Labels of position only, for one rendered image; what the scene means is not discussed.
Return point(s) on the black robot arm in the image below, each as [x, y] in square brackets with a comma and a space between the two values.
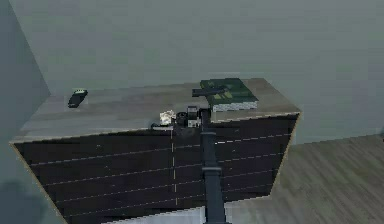
[210, 156]

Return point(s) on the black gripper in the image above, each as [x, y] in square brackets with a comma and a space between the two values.
[181, 119]

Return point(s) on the dark wooden chest of drawers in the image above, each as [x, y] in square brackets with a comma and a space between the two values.
[110, 166]

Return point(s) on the green book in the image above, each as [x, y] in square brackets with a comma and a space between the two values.
[231, 95]

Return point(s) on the white brown ice cream piece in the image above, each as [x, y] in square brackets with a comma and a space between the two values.
[167, 116]

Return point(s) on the black remote control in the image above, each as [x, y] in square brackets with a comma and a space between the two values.
[77, 98]

